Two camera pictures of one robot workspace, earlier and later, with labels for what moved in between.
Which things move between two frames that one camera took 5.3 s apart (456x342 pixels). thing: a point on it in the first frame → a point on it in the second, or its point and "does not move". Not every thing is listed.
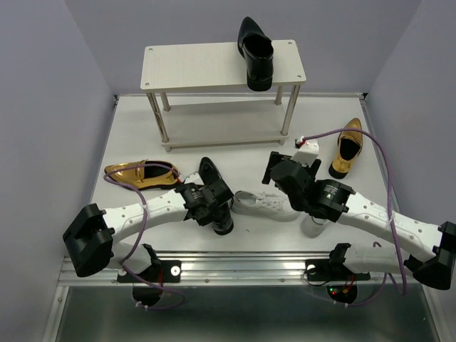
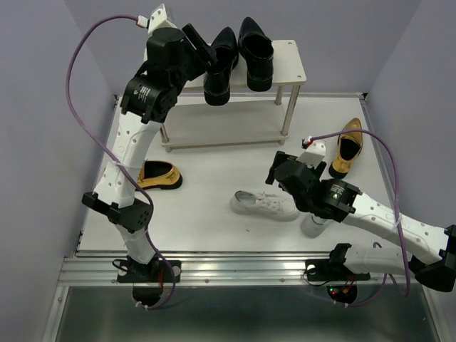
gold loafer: x=144 y=177 does not move
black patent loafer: x=209 y=174 → x=216 y=81
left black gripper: x=209 y=218 → x=206 y=53
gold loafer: x=349 y=145 does not move
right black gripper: x=275 y=157 does not move
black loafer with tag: x=257 y=49 does not move
